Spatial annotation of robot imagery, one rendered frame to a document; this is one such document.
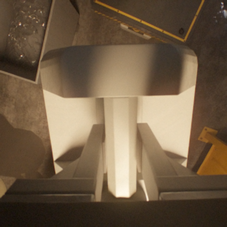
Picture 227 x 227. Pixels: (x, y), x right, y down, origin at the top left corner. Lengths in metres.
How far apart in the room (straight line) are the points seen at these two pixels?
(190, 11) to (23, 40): 1.13
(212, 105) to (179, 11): 0.92
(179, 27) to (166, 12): 0.12
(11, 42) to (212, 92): 1.72
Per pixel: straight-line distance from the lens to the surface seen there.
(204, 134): 1.83
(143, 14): 1.21
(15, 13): 1.43
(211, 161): 1.73
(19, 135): 1.88
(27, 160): 1.99
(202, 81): 1.68
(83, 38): 1.51
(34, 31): 1.30
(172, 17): 1.25
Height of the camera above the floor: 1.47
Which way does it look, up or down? 74 degrees down
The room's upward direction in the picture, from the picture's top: 178 degrees counter-clockwise
